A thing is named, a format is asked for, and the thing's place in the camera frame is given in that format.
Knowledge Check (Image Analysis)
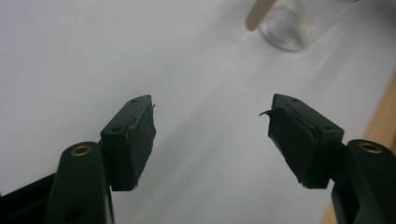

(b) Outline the wooden stick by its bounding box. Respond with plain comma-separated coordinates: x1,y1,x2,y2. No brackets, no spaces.
245,0,277,32

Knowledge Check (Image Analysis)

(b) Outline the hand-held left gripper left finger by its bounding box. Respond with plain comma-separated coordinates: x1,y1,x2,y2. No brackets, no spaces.
43,94,157,224

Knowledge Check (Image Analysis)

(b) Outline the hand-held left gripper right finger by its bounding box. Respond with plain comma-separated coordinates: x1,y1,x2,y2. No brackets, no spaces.
259,93,396,224

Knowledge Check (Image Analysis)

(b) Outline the clear glass jar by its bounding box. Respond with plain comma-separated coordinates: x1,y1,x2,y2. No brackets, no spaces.
259,0,353,53

